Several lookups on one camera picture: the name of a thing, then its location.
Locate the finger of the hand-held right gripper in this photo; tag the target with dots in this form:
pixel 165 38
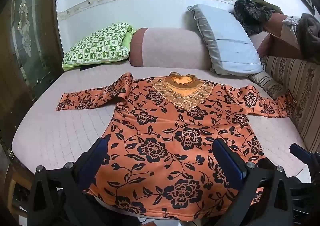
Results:
pixel 301 152

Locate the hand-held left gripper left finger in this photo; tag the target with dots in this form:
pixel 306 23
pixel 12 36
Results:
pixel 99 152

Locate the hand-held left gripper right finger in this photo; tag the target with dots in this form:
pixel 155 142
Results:
pixel 230 161

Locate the orange black floral sweater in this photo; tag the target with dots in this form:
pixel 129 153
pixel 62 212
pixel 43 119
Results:
pixel 162 128

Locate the pink quilted bed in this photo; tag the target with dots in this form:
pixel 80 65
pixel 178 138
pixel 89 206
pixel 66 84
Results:
pixel 62 136

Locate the striped floral sofa back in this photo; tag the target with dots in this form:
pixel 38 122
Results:
pixel 305 85

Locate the beige striped floral pillow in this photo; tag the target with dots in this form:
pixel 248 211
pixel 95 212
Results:
pixel 267 82

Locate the green checkered folded blanket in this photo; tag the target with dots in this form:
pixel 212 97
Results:
pixel 100 43

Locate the brown cushion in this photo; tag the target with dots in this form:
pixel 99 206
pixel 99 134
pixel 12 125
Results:
pixel 277 40

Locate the dark grey jacket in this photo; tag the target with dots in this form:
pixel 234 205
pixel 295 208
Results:
pixel 310 35

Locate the light blue pillow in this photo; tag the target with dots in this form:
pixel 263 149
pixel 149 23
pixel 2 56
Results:
pixel 225 40

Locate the pink brown bolster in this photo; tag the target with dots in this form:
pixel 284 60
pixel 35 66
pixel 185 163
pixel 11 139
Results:
pixel 170 45

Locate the white lace cloth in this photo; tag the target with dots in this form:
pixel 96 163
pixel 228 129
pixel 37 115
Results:
pixel 291 20

